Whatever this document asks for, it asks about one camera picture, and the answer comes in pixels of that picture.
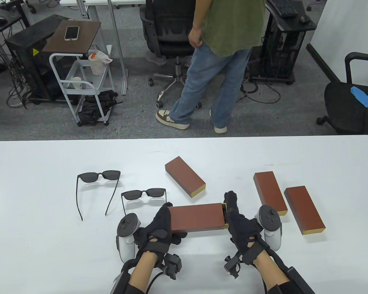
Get black computer tower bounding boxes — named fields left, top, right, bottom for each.
left=261, top=18, right=305, bottom=78

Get black desk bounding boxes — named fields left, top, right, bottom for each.
left=0, top=6, right=26, bottom=36

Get black keyboard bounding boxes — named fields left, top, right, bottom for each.
left=267, top=0, right=298, bottom=17

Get person's left forearm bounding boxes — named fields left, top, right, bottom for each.
left=130, top=251, right=160, bottom=291

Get black equipment cabinet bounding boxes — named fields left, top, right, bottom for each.
left=5, top=14, right=72, bottom=103

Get person's right hand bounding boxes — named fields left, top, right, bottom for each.
left=224, top=191, right=270, bottom=265

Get white utility cart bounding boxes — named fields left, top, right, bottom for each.
left=49, top=49, right=115, bottom=126

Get white partition board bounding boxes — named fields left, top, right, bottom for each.
left=306, top=0, right=368, bottom=89

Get silver aluminium post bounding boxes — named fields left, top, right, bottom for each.
left=107, top=0, right=129, bottom=96

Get person's right forearm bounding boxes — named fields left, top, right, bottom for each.
left=253, top=250, right=290, bottom=288

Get white smartphone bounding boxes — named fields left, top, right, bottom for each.
left=64, top=26, right=80, bottom=41

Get brown sliding storage box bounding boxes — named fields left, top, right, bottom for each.
left=167, top=203, right=230, bottom=233
left=284, top=186, right=326, bottom=236
left=165, top=156, right=206, bottom=198
left=253, top=171, right=288, bottom=216

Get black mesh office chair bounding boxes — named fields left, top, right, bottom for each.
left=140, top=0, right=209, bottom=109

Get tangle of black cables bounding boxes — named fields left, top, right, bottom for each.
left=238, top=70, right=281, bottom=104

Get grey tracking controller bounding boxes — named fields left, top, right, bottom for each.
left=116, top=213, right=141, bottom=263
left=255, top=205, right=282, bottom=251

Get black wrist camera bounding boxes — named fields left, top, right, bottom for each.
left=159, top=253, right=182, bottom=280
left=224, top=251, right=243, bottom=278

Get black bag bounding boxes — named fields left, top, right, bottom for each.
left=78, top=90, right=123, bottom=125

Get person's left hand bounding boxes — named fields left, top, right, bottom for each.
left=133, top=202, right=187, bottom=253

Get black sunglasses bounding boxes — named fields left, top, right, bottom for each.
left=76, top=170, right=121, bottom=221
left=121, top=188, right=167, bottom=215

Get brown side table top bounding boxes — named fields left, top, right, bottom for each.
left=42, top=21, right=102, bottom=55

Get black wrist battery pack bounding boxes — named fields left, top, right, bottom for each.
left=282, top=266, right=316, bottom=294
left=110, top=260, right=135, bottom=294

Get white plastic bag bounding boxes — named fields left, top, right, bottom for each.
left=88, top=50, right=113, bottom=76

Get black armchair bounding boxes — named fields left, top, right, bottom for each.
left=316, top=52, right=368, bottom=138

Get black computer cart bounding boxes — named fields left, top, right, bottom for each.
left=250, top=0, right=317, bottom=85

